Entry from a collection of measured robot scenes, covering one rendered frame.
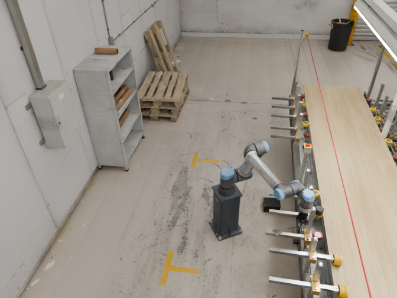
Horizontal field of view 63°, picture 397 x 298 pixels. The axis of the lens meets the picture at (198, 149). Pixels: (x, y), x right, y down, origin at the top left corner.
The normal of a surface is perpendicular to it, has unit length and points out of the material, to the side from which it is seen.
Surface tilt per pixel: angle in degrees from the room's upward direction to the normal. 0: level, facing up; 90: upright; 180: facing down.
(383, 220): 0
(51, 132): 90
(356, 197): 0
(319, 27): 90
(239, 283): 0
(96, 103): 90
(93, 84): 90
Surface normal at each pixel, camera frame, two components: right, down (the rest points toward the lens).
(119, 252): -0.03, -0.80
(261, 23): -0.15, 0.59
